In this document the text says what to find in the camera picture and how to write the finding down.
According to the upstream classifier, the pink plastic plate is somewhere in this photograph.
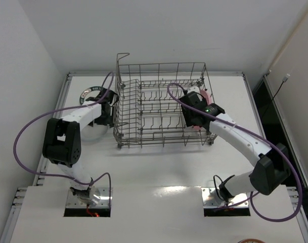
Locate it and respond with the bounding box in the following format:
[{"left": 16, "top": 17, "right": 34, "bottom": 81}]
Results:
[{"left": 192, "top": 90, "right": 212, "bottom": 131}]

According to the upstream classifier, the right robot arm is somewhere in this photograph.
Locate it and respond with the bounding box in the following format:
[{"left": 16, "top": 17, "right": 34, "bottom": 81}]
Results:
[{"left": 180, "top": 91, "right": 291, "bottom": 202}]

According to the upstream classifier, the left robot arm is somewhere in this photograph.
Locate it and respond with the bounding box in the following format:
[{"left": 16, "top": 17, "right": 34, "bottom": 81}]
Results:
[{"left": 42, "top": 86, "right": 119, "bottom": 198}]

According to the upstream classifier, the green rimmed printed plate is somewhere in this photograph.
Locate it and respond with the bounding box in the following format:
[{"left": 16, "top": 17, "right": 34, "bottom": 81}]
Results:
[{"left": 79, "top": 86, "right": 102, "bottom": 105}]

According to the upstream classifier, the brown round object bottom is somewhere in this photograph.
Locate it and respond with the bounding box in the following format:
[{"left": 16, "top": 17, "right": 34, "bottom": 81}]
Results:
[{"left": 238, "top": 238, "right": 265, "bottom": 243}]

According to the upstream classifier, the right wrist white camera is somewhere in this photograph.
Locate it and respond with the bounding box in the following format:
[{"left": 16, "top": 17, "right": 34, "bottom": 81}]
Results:
[{"left": 187, "top": 86, "right": 200, "bottom": 94}]

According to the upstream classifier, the grey wire dish rack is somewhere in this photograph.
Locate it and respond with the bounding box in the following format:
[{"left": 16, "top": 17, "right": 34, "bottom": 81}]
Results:
[{"left": 113, "top": 53, "right": 216, "bottom": 148}]

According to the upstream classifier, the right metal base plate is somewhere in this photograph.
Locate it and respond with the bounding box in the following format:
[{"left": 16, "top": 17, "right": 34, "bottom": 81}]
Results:
[{"left": 201, "top": 187, "right": 249, "bottom": 209}]

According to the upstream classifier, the metal base plate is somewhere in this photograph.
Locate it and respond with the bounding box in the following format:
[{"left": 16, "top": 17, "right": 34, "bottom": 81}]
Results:
[
  {"left": 65, "top": 187, "right": 113, "bottom": 209},
  {"left": 201, "top": 187, "right": 249, "bottom": 209}
]

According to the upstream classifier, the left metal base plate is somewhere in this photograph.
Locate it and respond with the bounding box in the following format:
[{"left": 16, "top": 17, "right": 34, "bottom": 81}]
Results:
[{"left": 65, "top": 187, "right": 113, "bottom": 209}]

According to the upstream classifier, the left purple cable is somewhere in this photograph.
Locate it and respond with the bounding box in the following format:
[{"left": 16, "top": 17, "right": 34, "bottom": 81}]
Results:
[{"left": 13, "top": 71, "right": 115, "bottom": 211}]

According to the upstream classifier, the purple cable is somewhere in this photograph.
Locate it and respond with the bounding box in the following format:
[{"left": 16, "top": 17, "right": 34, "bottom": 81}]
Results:
[
  {"left": 13, "top": 71, "right": 115, "bottom": 211},
  {"left": 167, "top": 83, "right": 303, "bottom": 223}
]

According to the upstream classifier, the hanging black usb cable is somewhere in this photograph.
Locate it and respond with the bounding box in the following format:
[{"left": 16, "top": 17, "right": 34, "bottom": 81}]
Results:
[{"left": 259, "top": 73, "right": 291, "bottom": 119}]

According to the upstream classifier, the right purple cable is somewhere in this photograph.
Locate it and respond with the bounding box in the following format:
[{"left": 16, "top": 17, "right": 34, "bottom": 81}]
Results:
[{"left": 167, "top": 83, "right": 303, "bottom": 223}]

